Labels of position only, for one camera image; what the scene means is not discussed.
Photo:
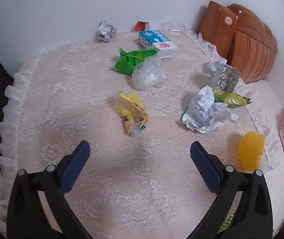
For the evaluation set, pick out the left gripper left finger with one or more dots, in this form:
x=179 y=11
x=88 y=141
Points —
x=26 y=217

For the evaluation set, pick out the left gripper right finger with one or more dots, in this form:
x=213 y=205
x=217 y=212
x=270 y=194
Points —
x=253 y=217

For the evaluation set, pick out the yellow green snack bag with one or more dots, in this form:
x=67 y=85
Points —
x=232 y=100

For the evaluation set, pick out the large white paper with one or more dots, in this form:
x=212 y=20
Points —
x=204 y=115

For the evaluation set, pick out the silver foil wrapper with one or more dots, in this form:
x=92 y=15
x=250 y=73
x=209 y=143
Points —
x=224 y=76

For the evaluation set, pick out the yellow snack wrapper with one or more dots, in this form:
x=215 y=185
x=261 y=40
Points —
x=133 y=112

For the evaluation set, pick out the clear plastic bag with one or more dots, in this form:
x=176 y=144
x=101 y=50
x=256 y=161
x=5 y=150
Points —
x=149 y=73

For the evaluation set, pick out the blue white milk carton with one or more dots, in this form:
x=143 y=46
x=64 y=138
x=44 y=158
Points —
x=158 y=41

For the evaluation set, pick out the clear crushed plastic bottle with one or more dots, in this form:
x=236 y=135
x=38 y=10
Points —
x=172 y=27

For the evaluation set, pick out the green bundle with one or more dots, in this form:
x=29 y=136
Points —
x=129 y=60

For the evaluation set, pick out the small grey paper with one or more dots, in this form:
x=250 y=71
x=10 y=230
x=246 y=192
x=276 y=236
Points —
x=106 y=31

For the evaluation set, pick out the red carton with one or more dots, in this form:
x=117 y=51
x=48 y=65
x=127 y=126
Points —
x=142 y=26

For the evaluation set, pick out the green trash bin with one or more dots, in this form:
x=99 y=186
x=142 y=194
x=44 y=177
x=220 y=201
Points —
x=227 y=222

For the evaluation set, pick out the pink bed sheet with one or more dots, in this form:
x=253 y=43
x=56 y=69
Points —
x=266 y=112

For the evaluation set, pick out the wooden headboard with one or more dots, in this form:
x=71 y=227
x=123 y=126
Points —
x=241 y=38

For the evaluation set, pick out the pink lace table cover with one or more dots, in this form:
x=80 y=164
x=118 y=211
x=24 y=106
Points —
x=142 y=186

